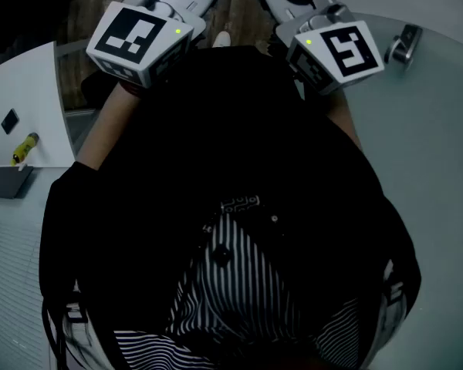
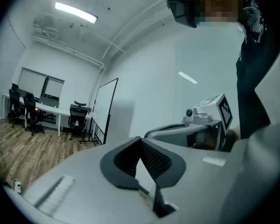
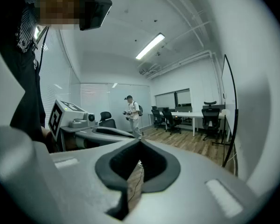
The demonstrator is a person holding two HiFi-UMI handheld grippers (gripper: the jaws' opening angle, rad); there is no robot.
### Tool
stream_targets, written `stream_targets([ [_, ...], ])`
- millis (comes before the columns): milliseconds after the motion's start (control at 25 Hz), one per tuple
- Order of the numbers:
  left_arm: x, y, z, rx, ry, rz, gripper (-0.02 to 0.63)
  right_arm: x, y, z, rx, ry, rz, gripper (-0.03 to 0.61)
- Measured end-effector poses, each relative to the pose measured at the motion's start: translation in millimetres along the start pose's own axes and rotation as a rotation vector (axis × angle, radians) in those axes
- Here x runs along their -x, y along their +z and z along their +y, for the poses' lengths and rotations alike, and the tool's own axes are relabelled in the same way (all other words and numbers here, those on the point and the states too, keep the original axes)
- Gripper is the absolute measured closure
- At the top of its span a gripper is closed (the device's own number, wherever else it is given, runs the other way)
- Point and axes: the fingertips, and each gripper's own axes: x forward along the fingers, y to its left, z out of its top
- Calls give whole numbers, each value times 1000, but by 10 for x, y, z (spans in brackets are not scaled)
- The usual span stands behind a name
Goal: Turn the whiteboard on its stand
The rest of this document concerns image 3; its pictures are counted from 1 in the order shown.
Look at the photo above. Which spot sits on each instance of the grey desk divider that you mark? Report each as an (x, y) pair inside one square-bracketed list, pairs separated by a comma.
[(183, 109), (220, 106)]

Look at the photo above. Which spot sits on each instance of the frosted glass partition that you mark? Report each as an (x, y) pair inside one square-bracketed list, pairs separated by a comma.
[(98, 101)]

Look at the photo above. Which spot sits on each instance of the white ceiling pipes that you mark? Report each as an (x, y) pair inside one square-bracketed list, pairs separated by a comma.
[(184, 60)]

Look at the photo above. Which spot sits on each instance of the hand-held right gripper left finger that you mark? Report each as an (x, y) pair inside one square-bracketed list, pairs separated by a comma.
[(84, 185)]

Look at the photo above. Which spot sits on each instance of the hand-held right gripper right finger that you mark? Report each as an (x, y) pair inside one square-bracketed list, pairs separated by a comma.
[(191, 190)]

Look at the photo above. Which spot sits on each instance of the window with white blinds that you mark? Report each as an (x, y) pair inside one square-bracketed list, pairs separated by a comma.
[(172, 99)]

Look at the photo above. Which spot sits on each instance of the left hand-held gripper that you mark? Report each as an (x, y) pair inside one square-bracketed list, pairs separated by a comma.
[(60, 118)]

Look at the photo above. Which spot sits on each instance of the black office chair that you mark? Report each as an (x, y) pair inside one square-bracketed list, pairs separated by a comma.
[(156, 116), (106, 121), (210, 119), (171, 121)]

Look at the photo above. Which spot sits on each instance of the long ceiling light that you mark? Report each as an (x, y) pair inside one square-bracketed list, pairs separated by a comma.
[(150, 46)]

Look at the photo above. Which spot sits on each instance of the black head-worn camera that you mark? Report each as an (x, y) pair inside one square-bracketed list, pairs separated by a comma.
[(95, 6)]

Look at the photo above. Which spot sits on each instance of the long white desk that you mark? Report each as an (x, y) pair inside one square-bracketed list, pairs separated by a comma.
[(189, 114)]

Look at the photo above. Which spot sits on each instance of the person's black striped clothing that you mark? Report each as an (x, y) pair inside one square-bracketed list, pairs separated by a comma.
[(25, 83)]

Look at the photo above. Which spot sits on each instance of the person's left forearm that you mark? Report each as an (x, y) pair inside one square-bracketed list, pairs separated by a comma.
[(47, 135)]

